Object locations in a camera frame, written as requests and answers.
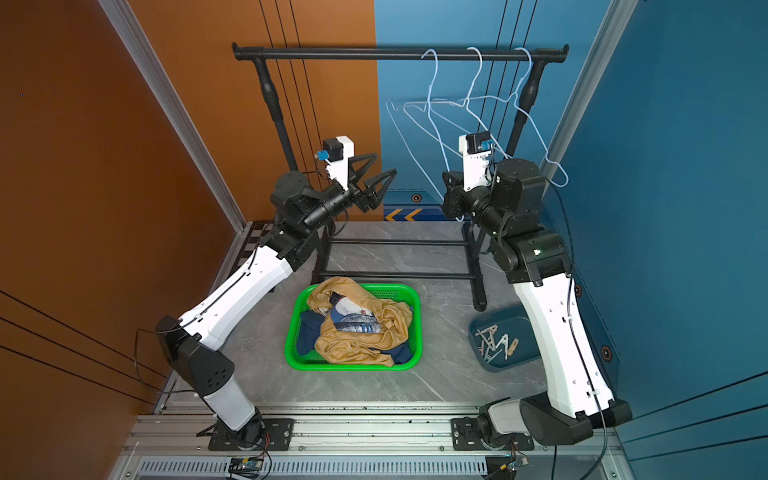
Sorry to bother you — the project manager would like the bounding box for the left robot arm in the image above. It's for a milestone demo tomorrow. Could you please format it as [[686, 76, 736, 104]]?
[[155, 154, 397, 448]]

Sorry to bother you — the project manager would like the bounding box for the cream yellow clothespin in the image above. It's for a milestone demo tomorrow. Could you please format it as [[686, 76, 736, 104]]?
[[505, 338, 519, 358]]

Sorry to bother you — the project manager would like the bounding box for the navy blue t-shirt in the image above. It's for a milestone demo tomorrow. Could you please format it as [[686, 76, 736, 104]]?
[[296, 310, 412, 365]]

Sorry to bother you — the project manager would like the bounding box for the green circuit board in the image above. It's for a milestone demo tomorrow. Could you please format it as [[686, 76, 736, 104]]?
[[226, 456, 267, 480], [499, 455, 530, 477]]

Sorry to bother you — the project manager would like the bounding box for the left green circuit board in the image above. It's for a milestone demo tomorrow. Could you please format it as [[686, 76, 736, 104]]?
[[226, 456, 267, 480]]

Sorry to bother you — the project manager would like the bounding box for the teal plastic tub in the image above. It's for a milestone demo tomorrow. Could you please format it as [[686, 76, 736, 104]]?
[[468, 305, 540, 373]]

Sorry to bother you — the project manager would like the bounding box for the green plastic basket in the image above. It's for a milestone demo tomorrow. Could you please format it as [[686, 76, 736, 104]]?
[[285, 284, 423, 371]]

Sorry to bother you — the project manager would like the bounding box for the white clothespin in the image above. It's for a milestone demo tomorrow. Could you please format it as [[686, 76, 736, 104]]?
[[489, 324, 509, 360]]

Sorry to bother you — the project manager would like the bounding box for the light blue hanger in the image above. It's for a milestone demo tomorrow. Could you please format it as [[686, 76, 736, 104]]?
[[468, 45, 570, 189]]

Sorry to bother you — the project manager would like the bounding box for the pale green clothespin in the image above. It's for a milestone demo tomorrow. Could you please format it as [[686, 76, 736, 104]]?
[[476, 326, 496, 347]]

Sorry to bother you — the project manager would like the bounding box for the right green circuit board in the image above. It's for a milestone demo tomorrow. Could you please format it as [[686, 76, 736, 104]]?
[[499, 455, 530, 477]]

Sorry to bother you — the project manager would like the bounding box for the black clothes rack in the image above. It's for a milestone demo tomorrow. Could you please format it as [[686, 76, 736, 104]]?
[[231, 42, 569, 313]]

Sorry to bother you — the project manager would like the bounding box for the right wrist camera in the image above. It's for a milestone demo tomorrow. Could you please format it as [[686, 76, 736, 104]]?
[[459, 131, 493, 192]]

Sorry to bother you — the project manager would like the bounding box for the white wire hanger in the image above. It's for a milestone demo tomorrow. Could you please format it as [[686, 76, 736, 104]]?
[[385, 48, 459, 203], [400, 46, 485, 127]]

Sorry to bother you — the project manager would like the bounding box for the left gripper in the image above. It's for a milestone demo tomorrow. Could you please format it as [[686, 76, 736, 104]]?
[[298, 152, 390, 238]]

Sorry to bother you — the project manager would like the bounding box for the beige clothespin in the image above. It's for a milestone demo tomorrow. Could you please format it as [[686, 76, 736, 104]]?
[[480, 341, 499, 363]]

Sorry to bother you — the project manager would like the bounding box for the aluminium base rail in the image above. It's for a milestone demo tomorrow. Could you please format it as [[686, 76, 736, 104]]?
[[109, 401, 633, 479]]

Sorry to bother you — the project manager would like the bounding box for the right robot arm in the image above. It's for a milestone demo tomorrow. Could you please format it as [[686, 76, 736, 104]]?
[[442, 158, 632, 446]]

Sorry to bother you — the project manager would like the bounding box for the black white checkerboard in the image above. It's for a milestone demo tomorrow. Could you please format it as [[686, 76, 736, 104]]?
[[247, 221, 270, 246]]

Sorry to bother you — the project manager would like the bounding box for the yellow printed t-shirt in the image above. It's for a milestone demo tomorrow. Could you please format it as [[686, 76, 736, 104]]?
[[307, 277, 414, 367]]

